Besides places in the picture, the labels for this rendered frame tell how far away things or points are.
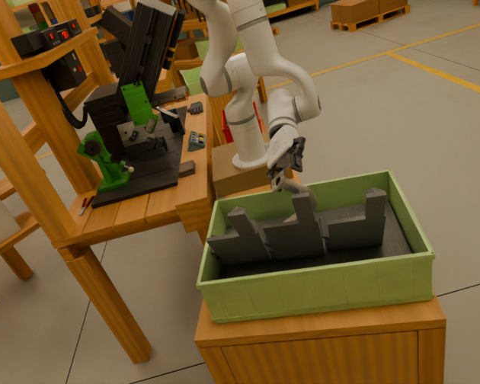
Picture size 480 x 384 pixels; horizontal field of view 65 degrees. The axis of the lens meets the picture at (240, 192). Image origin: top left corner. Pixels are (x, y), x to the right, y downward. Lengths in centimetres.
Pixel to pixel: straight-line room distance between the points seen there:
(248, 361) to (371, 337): 36
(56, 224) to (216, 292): 87
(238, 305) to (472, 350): 123
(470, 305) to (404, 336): 108
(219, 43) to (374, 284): 89
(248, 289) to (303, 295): 15
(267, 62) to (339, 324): 73
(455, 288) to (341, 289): 126
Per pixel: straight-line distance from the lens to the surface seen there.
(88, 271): 185
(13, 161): 163
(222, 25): 131
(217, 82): 143
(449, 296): 223
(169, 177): 180
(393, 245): 122
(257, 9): 109
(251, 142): 155
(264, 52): 108
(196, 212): 158
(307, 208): 97
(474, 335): 210
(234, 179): 156
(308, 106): 110
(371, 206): 97
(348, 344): 116
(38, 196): 167
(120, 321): 206
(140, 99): 207
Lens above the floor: 167
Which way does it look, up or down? 31 degrees down
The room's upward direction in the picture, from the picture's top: 17 degrees counter-clockwise
